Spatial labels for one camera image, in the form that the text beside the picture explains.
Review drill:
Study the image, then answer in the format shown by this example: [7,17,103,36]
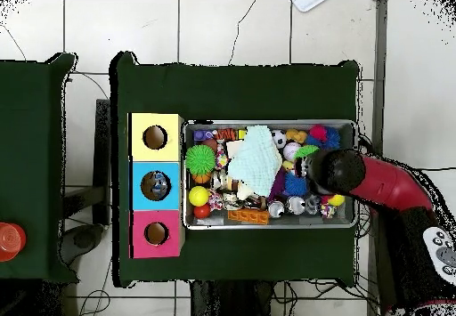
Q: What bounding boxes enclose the cream waffle cloth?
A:
[234,180,257,202]

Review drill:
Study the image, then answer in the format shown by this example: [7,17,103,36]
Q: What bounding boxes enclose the orange flat toy plate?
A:
[227,208,271,226]

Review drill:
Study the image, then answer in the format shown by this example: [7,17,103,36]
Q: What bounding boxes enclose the red ball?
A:
[192,203,212,220]

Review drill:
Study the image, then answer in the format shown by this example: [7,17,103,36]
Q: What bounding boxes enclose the green covered side table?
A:
[0,53,78,283]

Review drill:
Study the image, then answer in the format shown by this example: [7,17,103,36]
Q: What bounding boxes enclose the green spiky toy with eyes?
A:
[184,144,217,176]

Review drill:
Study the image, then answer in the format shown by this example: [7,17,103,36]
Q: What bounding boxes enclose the blue spiky toy with eyes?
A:
[284,171,309,197]

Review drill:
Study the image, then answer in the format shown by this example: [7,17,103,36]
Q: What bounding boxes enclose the yellow ball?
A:
[187,185,210,207]

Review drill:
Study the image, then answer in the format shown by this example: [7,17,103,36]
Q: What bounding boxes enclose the wooden box with three holes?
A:
[126,112,186,259]

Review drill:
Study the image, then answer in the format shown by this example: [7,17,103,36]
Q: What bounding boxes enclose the grey metal rail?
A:
[366,0,389,316]

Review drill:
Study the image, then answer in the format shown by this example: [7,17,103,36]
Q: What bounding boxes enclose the small soccer ball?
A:
[271,129,288,150]

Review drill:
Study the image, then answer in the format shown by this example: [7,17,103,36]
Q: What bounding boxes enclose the wire mesh bin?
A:
[182,118,359,231]

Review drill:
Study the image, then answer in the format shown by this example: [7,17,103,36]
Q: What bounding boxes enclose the white flat object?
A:
[290,0,330,13]

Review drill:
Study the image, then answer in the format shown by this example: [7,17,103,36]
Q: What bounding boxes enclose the mint waffle cloth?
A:
[227,125,283,198]

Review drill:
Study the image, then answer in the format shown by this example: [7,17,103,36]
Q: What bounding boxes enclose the red cup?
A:
[0,222,28,263]

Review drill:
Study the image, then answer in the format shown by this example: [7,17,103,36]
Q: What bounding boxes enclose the small baseball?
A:
[282,142,302,162]

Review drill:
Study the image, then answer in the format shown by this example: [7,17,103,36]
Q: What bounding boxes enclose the dark green table cloth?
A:
[110,51,361,288]

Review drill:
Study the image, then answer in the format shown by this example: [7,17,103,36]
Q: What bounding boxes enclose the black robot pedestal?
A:
[190,280,275,316]

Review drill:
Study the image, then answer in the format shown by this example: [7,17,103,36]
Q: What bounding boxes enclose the crushed clear plastic bottle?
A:
[147,171,170,198]

